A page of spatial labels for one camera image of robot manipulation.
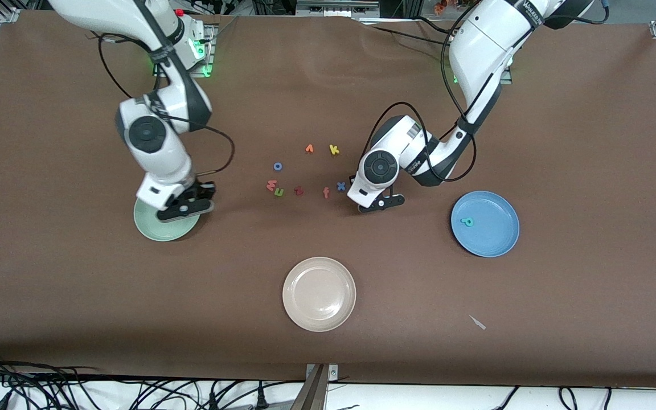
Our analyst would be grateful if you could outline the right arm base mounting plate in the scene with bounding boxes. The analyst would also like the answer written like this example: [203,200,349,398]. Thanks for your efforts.
[153,23,218,78]

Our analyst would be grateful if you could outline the green plate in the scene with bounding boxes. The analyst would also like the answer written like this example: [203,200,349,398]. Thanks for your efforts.
[133,196,200,243]

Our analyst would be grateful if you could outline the beige plate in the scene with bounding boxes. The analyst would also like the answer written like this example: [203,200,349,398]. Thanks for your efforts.
[282,257,357,333]

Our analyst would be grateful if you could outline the grey metal box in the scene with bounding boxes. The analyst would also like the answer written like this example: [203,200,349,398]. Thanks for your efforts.
[296,0,380,18]

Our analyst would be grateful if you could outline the blue plate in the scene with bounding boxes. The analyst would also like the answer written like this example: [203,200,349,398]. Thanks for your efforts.
[450,190,520,258]

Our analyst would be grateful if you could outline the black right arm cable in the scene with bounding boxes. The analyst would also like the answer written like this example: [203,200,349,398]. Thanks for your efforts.
[99,31,236,176]

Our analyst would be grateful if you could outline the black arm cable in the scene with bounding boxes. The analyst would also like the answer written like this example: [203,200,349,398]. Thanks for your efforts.
[362,0,477,183]
[99,31,236,176]

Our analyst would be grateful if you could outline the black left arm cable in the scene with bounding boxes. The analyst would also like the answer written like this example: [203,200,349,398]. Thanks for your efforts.
[362,0,477,183]

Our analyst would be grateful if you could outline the small metal bracket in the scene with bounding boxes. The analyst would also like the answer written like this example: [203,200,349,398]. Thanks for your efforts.
[306,363,339,381]

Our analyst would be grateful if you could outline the aluminium profile post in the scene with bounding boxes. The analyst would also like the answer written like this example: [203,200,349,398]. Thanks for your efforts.
[289,364,329,410]

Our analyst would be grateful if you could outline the black cable tangle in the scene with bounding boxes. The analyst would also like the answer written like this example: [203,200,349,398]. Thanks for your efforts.
[0,350,306,410]

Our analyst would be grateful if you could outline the black base cable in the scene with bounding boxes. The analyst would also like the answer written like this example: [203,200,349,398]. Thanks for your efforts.
[362,20,454,49]

